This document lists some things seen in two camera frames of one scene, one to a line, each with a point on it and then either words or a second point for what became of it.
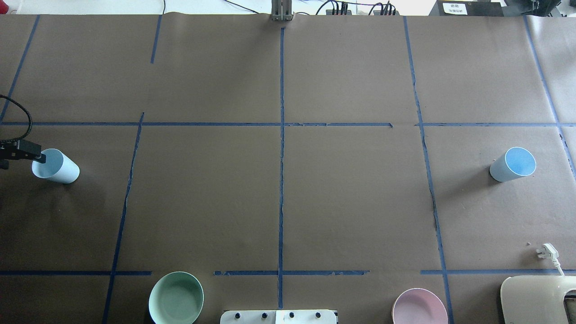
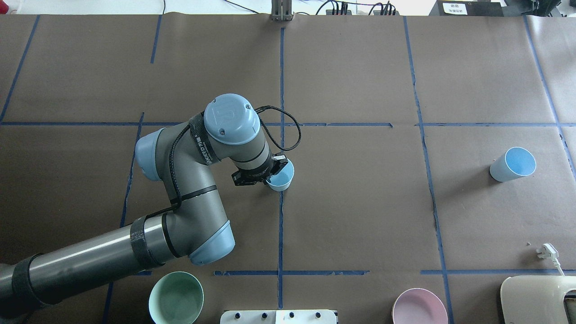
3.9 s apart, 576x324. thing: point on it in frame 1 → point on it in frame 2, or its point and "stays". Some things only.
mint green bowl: [176, 297] stays
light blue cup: [59, 167] → [281, 181]
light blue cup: [517, 162] stays
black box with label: [467, 8] stays
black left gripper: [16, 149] → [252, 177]
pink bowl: [419, 306] stays
